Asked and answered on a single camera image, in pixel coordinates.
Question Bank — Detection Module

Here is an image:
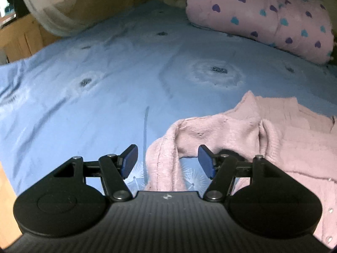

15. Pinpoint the wooden cabinet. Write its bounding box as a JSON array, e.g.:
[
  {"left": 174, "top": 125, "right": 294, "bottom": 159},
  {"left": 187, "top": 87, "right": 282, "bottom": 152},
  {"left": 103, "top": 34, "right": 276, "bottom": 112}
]
[{"left": 0, "top": 13, "right": 63, "bottom": 65}]

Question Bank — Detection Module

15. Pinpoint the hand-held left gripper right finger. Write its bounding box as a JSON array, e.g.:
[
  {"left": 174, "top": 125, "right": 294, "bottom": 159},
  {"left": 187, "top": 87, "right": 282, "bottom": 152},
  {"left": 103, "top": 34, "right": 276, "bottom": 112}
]
[{"left": 198, "top": 145, "right": 288, "bottom": 202}]

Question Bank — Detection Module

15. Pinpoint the pink knitted sweater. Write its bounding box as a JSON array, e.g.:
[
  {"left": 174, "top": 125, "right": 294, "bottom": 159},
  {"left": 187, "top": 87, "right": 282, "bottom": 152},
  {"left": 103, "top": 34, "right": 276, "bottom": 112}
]
[{"left": 145, "top": 90, "right": 337, "bottom": 251}]

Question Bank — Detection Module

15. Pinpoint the white mesh net bundle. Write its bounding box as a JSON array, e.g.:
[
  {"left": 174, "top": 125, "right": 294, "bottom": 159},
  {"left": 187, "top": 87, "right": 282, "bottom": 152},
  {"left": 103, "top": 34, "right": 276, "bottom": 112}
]
[{"left": 14, "top": 0, "right": 156, "bottom": 38}]

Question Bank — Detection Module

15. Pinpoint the blue dandelion print bedsheet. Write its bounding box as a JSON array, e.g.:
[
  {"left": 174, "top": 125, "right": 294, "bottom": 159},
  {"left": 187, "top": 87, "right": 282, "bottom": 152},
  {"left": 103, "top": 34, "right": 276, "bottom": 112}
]
[{"left": 0, "top": 0, "right": 337, "bottom": 198}]

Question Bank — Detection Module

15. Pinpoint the pink heart-patterned pillow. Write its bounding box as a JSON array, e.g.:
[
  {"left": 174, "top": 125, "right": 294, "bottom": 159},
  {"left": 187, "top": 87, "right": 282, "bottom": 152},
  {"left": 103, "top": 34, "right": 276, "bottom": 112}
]
[{"left": 186, "top": 0, "right": 334, "bottom": 64}]

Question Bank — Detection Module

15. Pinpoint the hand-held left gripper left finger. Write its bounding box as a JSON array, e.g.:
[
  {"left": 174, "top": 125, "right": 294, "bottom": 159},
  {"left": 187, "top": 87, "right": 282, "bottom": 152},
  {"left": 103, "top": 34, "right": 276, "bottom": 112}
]
[{"left": 53, "top": 144, "right": 139, "bottom": 202}]

